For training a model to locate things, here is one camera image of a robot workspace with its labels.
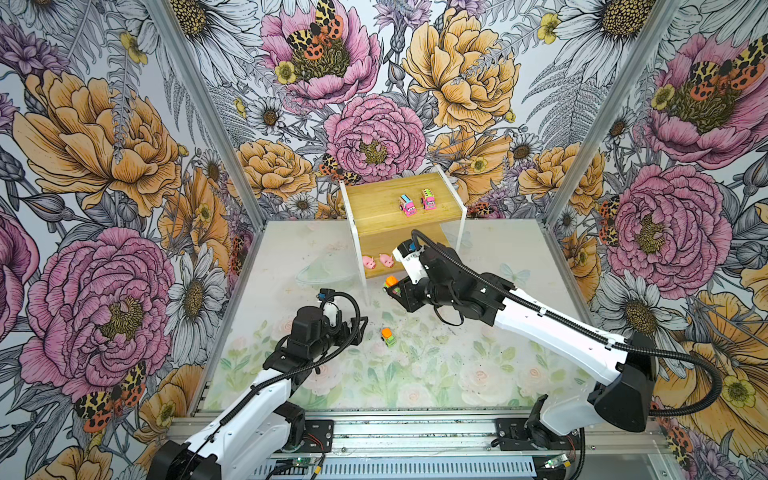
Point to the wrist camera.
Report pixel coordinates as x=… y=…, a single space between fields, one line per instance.
x=408 y=254
x=326 y=294

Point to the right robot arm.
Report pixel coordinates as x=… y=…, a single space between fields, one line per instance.
x=622 y=379

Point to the pink green toy truck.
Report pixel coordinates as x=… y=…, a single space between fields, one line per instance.
x=428 y=199

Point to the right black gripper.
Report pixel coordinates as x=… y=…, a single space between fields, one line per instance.
x=408 y=300

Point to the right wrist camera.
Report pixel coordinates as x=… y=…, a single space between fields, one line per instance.
x=408 y=254

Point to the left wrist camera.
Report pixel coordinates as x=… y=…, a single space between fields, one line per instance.
x=326 y=294

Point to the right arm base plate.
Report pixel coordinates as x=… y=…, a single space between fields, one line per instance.
x=518 y=434

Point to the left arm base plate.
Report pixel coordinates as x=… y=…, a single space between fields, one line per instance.
x=309 y=436

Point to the bamboo two-tier shelf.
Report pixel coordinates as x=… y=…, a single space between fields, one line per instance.
x=378 y=225

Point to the aluminium front rail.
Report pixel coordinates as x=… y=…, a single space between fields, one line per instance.
x=440 y=433

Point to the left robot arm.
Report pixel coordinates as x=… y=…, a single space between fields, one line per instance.
x=263 y=420

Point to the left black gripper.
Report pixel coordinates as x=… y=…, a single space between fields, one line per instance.
x=342 y=328

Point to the green orange mixer truck toy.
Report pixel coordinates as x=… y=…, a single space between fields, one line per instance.
x=387 y=337
x=391 y=281

